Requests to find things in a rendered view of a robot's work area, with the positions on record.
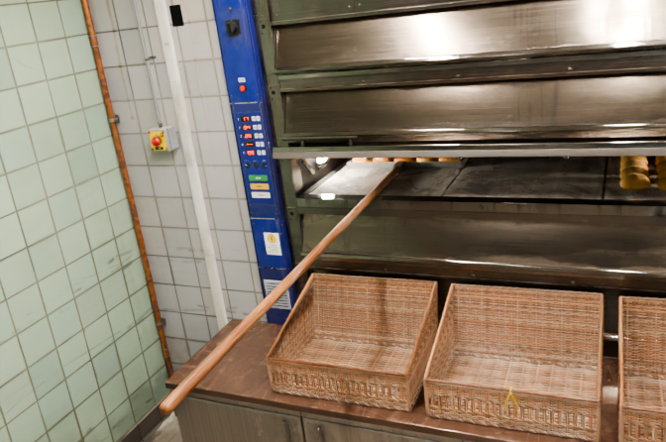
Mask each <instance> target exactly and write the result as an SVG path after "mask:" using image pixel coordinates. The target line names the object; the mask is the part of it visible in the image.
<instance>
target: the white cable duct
mask: <svg viewBox="0 0 666 442"><path fill-rule="evenodd" d="M154 5H155V10H156V15H157V20H158V25H159V30H160V35H161V40H162V45H163V50H164V55H165V60H166V69H167V74H168V79H169V84H170V89H171V94H172V99H173V104H174V109H175V114H176V119H177V124H178V129H179V133H180V138H181V143H182V148H183V153H184V158H185V163H186V168H187V173H188V178H189V183H190V188H191V193H192V198H193V203H194V208H195V213H196V218H197V223H198V228H199V233H200V238H201V243H202V248H203V253H204V258H205V263H206V267H207V272H208V277H209V282H210V287H211V292H212V297H213V302H214V307H215V311H216V316H217V321H218V326H219V331H220V330H221V329H222V328H223V327H224V326H225V325H226V324H227V323H228V320H227V315H226V310H225V305H224V300H223V294H222V289H221V284H220V279H219V274H218V270H217V265H216V260H215V254H214V249H213V244H212V239H211V234H210V229H209V224H208V219H207V213H206V208H205V203H204V198H203V193H202V188H201V183H200V178H199V172H198V167H197V162H196V157H195V152H194V147H193V143H192V138H191V132H190V127H189V122H188V117H187V112H186V107H185V102H184V97H183V91H182V86H181V81H180V76H179V71H178V66H177V61H176V56H175V50H174V45H173V40H172V35H171V30H170V25H169V20H168V14H167V5H166V0H154Z"/></svg>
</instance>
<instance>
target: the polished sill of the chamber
mask: <svg viewBox="0 0 666 442"><path fill-rule="evenodd" d="M366 196H367V195H351V194H301V195H300V196H298V197H297V198H296V201H297V207H320V208H355V207H356V206H357V205H358V204H359V203H360V202H361V201H362V200H363V199H364V198H365V197H366ZM365 209H392V210H428V211H464V212H500V213H536V214H572V215H608V216H644V217H666V200H624V199H570V198H515V197H460V196H405V195H377V196H376V197H375V198H374V199H373V200H372V201H371V202H370V204H369V205H368V206H367V207H366V208H365Z"/></svg>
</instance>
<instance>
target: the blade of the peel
mask: <svg viewBox="0 0 666 442"><path fill-rule="evenodd" d="M467 160H468V158H463V159H462V160H461V161H460V162H439V160H438V162H417V161H415V162H405V167H463V166H464V164H465V163H466V161H467ZM396 163H397V162H395V161H393V162H374V163H353V159H351V160H350V161H348V162H347V168H361V167H393V166H394V165H395V164H396Z"/></svg>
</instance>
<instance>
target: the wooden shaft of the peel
mask: <svg viewBox="0 0 666 442"><path fill-rule="evenodd" d="M398 173H399V168H398V167H394V168H393V169H392V170H391V171H390V172H389V173H388V174H387V175H386V176H385V177H384V178H383V179H382V180H381V181H380V182H379V183H378V184H377V185H376V186H375V187H374V189H373V190H372V191H371V192H370V193H369V194H368V195H367V196H366V197H365V198H364V199H363V200H362V201H361V202H360V203H359V204H358V205H357V206H356V207H355V208H354V209H353V210H352V211H351V212H350V213H349V214H348V215H347V216H346V217H345V218H344V219H343V220H342V221H341V222H340V223H339V224H338V225H337V226H336V227H335V228H334V229H333V230H332V231H331V232H330V233H329V234H328V235H327V236H326V237H325V238H324V239H323V240H322V241H321V242H320V243H319V244H318V245H317V246H316V247H315V248H314V249H313V250H312V251H311V252H310V253H309V254H308V255H307V256H306V257H305V258H304V259H303V260H302V261H301V262H300V263H299V264H298V265H297V266H296V267H295V268H294V269H293V270H292V271H291V272H290V273H289V274H288V275H287V276H286V278H285V279H284V280H283V281H282V282H281V283H280V284H279V285H278V286H277V287H276V288H275V289H274V290H273V291H272V292H271V293H270V294H269V295H268V296H267V297H266V298H265V299H264V300H263V301H262V302H261V303H260V304H259V305H258V306H257V307H256V308H255V309H254V310H253V311H252V312H251V313H250V314H249V315H248V316H247V317H246V318H245V319H244V320H243V321H242V322H241V323H240V324H239V325H238V326H237V327H236V328H235V329H234V330H233V331H232V332H231V333H230V334H229V335H228V336H227V337H226V338H225V339H224V340H223V341H222V342H221V343H220V344H219V345H218V346H217V347H216V348H215V349H214V350H213V351H212V352H211V353H210V354H209V355H208V356H207V357H206V358H205V359H204V360H203V361H202V362H201V363H200V365H199V366H198V367H197V368H196V369H195V370H194V371H193V372H192V373H191V374H190V375H189V376H188V377H187V378H186V379H185V380H184V381H183V382H182V383H181V384H180V385H179V386H178V387H177V388H176V389H175V390H174V391H173V392H172V393H171V394H170V395H169V396H168V397H167V398H166V399H165V400H164V401H163V402H162V403H161V405H160V411H161V413H163V414H165V415H168V414H170V413H172V411H173V410H174V409H175V408H176V407H177V406H178V405H179V404H180V403H181V402H182V401H183V400H184V399H185V398H186V397H187V396H188V395H189V394H190V392H191V391H192V390H193V389H194V388H195V387H196V386H197V385H198V384H199V383H200V382H201V381H202V380H203V379H204V378H205V377H206V376H207V375H208V373H209V372H210V371H211V370H212V369H213V368H214V367H215V366H216V365H217V364H218V363H219V362H220V361H221V360H222V359H223V358H224V357H225V356H226V354H227V353H228V352H229V351H230V350H231V349H232V348H233V347H234V346H235V345H236V344H237V343H238V342H239V341H240V340H241V339H242V338H243V337H244V335H245V334H246V333H247V332H248V331H249V330H250V329H251V328H252V327H253V326H254V325H255V324H256V323H257V322H258V321H259V320H260V319H261V318H262V316H263V315H264V314H265V313H266V312H267V311H268V310H269V309H270V308H271V307H272V306H273V305H274V304H275V303H276V302H277V301H278V300H279V299H280V297H281V296H282V295H283V294H284V293H285V292H286V291H287V290H288V289H289V288H290V287H291V286H292V285H293V284H294V283H295V282H296V281H297V280H298V278H299V277H300V276H301V275H302V274H303V273H304V272H305V271H306V270H307V269H308V268H309V267H310V266H311V265H312V264H313V263H314V262H315V261H316V259H317V258H318V257H319V256H320V255H321V254H322V253H323V252H324V251H325V250H326V249H327V248H328V247H329V246H330V245H331V244H332V243H333V242H334V240H335V239H336V238H337V237H338V236H339V235H340V234H341V233H342V232H343V231H344V230H345V229H346V228H347V227H348V226H349V225H350V224H351V223H352V221H353V220H354V219H355V218H356V217H357V216H358V215H359V214H360V213H361V212H362V211H363V210H364V209H365V208H366V207H367V206H368V205H369V204H370V202H371V201H372V200H373V199H374V198H375V197H376V196H377V195H378V194H379V193H380V192H381V191H382V190H383V189H384V188H385V187H386V186H387V185H388V184H389V182H390V181H391V180H392V179H393V178H394V177H395V176H396V175H397V174H398Z"/></svg>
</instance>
